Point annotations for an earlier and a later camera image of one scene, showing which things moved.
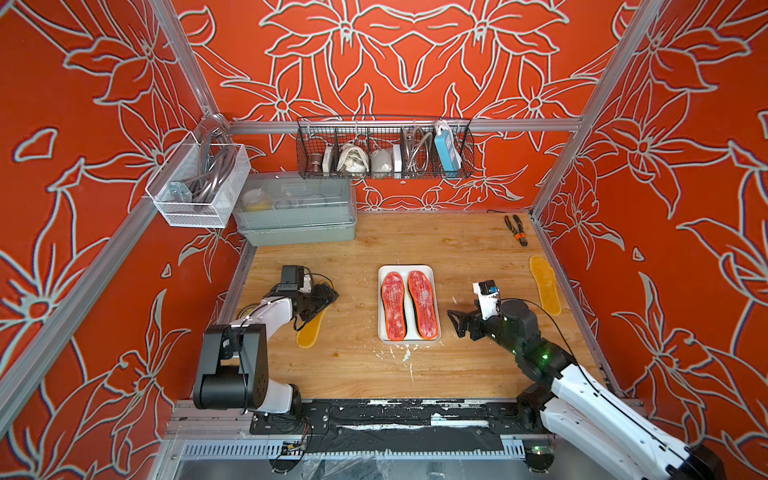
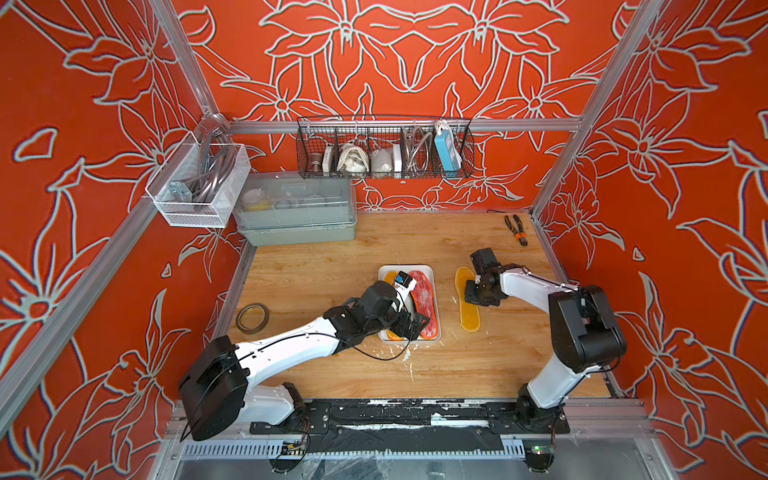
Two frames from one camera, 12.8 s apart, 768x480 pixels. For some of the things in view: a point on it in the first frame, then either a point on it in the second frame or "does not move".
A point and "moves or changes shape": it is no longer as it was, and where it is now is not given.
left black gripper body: x=314 y=300 → x=397 y=324
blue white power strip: x=445 y=142 does not move
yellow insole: x=545 y=279 moves or changes shape
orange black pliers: x=519 y=233 does not move
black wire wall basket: x=331 y=147 does not move
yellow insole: x=307 y=336 moves or changes shape
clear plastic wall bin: x=201 y=184 does not move
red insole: x=424 y=304 does not move
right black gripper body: x=493 y=330 → x=475 y=293
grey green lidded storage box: x=284 y=208 does not move
